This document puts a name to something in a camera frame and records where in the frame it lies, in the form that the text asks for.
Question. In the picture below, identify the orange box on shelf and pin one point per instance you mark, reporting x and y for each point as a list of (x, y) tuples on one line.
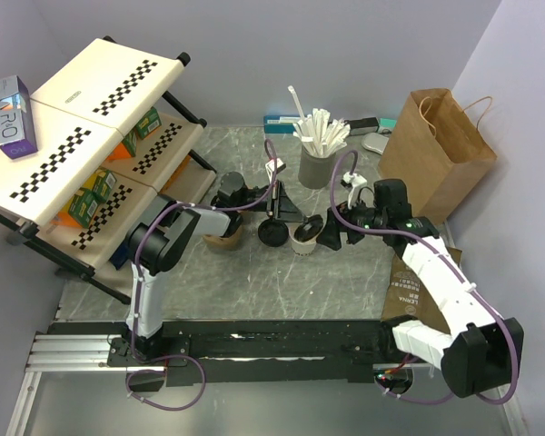
[(126, 149)]

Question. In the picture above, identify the brown paper bag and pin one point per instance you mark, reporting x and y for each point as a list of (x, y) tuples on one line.
[(437, 151)]

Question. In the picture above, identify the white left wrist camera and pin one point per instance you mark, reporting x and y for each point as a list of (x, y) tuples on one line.
[(273, 167)]

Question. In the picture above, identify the black mounting base rail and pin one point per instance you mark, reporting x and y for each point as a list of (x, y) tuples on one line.
[(226, 351)]

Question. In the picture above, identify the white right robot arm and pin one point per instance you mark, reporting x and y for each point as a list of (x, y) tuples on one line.
[(480, 350)]

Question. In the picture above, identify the green box lower shelf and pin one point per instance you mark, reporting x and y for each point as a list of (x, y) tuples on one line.
[(95, 191)]

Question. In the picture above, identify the purple cardboard box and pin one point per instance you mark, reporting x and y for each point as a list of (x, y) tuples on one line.
[(17, 131)]

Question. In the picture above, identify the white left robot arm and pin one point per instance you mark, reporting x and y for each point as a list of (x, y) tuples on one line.
[(157, 242)]

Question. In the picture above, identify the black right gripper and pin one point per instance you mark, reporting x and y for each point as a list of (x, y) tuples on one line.
[(340, 219)]

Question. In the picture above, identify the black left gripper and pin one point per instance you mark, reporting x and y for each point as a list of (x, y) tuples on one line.
[(284, 209)]

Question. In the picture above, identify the beige checkered shelf rack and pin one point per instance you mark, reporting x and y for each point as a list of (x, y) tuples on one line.
[(81, 114)]

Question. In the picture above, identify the black plastic cup lid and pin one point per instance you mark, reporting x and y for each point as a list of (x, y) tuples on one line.
[(273, 233)]

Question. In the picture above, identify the teal flat box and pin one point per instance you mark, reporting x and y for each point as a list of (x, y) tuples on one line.
[(280, 124)]

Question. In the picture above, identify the green box shelf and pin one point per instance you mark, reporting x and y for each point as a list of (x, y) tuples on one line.
[(95, 191), (148, 123)]

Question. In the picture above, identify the green box upper shelf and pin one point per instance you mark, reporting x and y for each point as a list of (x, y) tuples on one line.
[(148, 123)]

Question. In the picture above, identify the brown pulp cup carrier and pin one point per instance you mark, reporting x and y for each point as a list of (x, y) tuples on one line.
[(229, 243)]

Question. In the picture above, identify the white paper coffee cup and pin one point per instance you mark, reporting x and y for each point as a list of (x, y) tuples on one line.
[(298, 247)]

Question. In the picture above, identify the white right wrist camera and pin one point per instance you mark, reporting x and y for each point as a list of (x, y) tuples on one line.
[(355, 183)]

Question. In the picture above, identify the black rectangular device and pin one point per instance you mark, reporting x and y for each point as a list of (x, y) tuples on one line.
[(363, 126)]

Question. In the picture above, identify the brown coffee bean pouch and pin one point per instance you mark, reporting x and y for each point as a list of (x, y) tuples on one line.
[(407, 295)]

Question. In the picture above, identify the white wrapped straws bundle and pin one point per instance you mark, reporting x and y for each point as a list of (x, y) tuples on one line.
[(320, 136)]

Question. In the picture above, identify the grey straw holder cup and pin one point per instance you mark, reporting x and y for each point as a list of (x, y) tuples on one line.
[(315, 172)]

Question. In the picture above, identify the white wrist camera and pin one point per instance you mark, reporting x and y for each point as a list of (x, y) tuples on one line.
[(355, 183), (273, 167)]

